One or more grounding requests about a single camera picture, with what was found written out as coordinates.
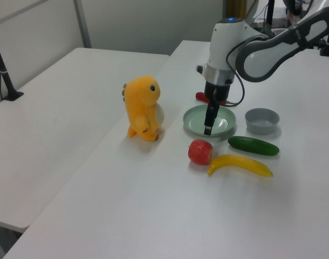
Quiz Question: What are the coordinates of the tan background panel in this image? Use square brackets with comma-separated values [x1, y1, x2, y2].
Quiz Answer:
[225, 0, 248, 21]

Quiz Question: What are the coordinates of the black clamped pole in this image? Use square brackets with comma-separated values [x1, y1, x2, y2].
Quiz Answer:
[0, 28, 24, 101]

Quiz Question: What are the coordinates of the pale green plate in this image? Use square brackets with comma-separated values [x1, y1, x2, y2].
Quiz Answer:
[183, 105, 237, 139]

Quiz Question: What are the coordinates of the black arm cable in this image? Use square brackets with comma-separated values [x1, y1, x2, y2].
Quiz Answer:
[225, 35, 246, 107]

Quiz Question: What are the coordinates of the yellow banana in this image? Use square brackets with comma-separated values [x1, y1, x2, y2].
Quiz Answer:
[207, 154, 273, 178]

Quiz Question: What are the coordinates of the grey metal bowl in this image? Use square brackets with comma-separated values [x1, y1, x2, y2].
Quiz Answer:
[244, 107, 280, 135]

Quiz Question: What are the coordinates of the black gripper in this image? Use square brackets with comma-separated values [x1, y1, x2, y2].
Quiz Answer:
[203, 80, 232, 136]

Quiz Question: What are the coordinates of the green cucumber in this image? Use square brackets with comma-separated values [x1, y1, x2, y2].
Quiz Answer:
[228, 135, 280, 156]

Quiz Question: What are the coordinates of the red apple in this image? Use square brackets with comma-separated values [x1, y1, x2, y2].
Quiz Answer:
[188, 139, 214, 165]

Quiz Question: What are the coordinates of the red chili pepper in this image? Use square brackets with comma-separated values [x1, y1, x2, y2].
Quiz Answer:
[195, 92, 235, 106]

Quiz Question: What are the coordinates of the orange dinosaur plush toy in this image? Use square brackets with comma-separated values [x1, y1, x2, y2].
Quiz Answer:
[120, 76, 165, 141]

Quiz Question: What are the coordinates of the white side table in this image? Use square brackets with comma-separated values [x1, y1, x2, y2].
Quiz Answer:
[0, 47, 170, 233]

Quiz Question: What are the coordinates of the aluminium partition post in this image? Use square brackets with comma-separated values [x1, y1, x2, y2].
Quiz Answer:
[73, 0, 92, 49]

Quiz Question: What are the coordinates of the black background pole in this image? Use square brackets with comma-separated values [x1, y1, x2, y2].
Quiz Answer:
[266, 0, 277, 31]

